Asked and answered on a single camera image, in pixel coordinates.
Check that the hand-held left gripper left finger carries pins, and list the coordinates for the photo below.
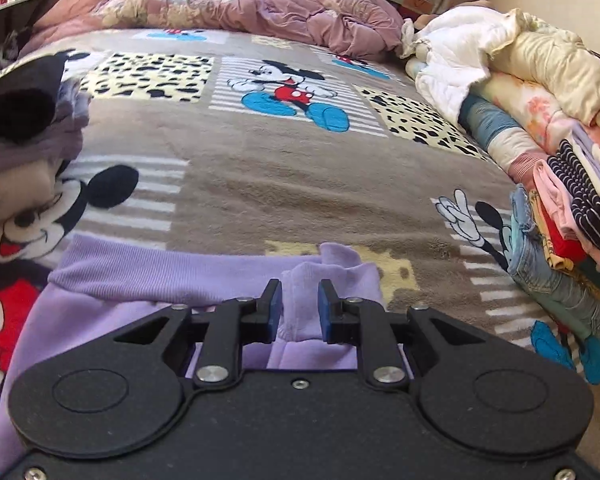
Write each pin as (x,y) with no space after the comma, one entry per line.
(275,312)

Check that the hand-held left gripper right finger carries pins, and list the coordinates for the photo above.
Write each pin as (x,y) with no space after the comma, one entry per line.
(325,312)

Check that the lilac sweatshirt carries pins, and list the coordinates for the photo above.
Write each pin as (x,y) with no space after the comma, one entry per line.
(129,270)

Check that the cartoon mouse printed blanket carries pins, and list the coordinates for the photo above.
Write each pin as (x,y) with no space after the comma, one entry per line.
(280,170)

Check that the folded blue jeans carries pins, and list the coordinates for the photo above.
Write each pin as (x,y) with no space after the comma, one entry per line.
(545,280)

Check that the red folded garment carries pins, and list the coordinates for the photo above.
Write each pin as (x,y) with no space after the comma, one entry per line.
(566,245)

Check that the blue striped rolled blanket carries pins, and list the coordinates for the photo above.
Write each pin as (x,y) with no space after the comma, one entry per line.
(490,120)

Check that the pink folded garment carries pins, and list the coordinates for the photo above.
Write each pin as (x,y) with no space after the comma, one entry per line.
(555,195)

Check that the navy striped folded garment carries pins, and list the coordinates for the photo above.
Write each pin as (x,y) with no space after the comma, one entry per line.
(585,200)

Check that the cream flower print garment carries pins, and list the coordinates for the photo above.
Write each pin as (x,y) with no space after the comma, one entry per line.
(9,195)

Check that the pink floral quilt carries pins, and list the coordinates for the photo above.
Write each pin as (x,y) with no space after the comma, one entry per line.
(535,110)

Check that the mauve floral duvet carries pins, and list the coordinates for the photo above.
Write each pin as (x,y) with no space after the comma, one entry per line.
(280,15)

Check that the grey purple folded garment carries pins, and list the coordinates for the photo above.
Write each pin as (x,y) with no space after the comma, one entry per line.
(19,155)

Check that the brown plush toy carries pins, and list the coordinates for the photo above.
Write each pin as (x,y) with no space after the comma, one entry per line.
(423,21)

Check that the white lilac folded garment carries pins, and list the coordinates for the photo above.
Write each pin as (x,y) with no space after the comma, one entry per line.
(597,157)

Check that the black folded garment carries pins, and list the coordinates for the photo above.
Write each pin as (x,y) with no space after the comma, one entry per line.
(14,105)

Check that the dark bag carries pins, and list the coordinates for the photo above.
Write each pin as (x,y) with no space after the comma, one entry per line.
(4,55)

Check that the dark desk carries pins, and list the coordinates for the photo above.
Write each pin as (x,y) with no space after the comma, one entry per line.
(9,15)

